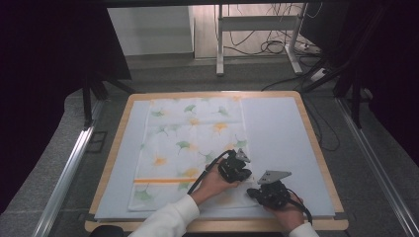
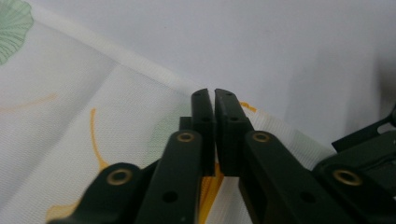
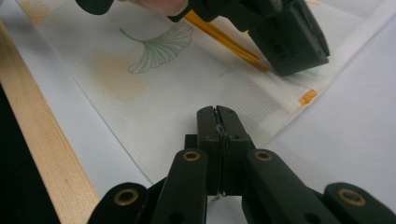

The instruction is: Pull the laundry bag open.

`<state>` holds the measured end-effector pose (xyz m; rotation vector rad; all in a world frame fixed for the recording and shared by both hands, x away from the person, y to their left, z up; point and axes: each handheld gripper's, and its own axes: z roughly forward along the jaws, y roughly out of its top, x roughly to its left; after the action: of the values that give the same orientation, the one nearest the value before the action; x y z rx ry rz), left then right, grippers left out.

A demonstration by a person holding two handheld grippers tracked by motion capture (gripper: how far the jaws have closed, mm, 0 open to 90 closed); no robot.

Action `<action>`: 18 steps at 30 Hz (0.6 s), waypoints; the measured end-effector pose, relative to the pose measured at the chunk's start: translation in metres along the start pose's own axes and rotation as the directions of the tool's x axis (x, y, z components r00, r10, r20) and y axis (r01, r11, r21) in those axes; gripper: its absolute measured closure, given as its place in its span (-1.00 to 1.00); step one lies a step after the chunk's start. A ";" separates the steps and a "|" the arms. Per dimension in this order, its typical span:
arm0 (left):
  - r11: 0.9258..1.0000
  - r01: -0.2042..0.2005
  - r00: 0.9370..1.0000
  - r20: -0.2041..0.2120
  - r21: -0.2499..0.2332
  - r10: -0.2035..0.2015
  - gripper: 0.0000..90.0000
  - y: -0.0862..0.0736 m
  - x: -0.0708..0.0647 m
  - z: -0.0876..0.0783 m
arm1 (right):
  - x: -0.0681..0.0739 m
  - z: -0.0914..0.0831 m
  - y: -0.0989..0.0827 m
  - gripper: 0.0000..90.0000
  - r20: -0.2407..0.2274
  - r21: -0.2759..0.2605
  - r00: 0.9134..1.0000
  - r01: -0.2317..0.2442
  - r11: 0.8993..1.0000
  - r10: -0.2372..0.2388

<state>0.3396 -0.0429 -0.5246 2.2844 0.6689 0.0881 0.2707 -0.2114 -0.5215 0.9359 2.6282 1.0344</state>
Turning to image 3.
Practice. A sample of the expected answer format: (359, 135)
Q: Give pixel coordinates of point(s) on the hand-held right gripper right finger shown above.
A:
(235, 149)

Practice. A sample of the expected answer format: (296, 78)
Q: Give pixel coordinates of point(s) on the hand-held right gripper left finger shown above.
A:
(213, 149)

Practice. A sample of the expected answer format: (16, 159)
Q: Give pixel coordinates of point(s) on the white leaf-print zipper bag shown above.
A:
(186, 93)

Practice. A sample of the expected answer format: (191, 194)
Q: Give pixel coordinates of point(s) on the white table mat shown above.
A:
(342, 140)

